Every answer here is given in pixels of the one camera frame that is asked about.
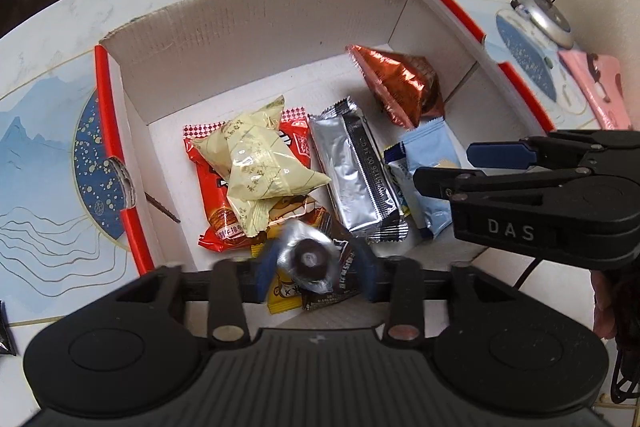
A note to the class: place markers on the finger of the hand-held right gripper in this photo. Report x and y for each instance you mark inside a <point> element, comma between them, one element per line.
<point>500,154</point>
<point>480,187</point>

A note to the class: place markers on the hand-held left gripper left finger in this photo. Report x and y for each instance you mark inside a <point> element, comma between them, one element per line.
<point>263,274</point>

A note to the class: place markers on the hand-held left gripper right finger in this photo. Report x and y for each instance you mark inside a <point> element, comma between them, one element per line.
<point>372,279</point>

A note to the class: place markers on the dark brown snack packet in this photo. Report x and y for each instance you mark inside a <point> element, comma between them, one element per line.
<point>345,264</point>

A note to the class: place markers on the yellow snack packet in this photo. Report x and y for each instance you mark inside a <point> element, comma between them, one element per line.
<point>282,299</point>

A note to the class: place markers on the clear black candy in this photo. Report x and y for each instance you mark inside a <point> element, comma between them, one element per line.
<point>307,259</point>

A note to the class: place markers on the light blue snack packet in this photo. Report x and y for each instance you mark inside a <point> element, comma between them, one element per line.
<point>431,147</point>

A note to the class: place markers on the white and blue snack packet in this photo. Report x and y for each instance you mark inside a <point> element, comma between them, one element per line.
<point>397,179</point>

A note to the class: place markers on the red snack packet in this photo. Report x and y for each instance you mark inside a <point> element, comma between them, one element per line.
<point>215,192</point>

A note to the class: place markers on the silver snack packet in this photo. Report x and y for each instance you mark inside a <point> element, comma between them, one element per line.
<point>350,167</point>

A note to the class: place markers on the cream pyramid snack packet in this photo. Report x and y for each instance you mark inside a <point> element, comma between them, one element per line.
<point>260,157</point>

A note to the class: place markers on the copper pyramid snack packet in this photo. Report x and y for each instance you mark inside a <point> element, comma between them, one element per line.
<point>400,82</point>

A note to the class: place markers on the red-edged white cardboard box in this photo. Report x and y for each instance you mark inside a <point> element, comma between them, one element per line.
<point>250,32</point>

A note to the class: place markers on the person's right hand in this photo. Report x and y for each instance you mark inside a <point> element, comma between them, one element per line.
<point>602,302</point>

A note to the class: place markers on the pink printed packet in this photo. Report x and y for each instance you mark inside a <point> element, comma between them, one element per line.
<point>597,87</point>

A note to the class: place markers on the black packet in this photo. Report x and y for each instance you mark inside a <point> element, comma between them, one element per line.
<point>5,332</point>

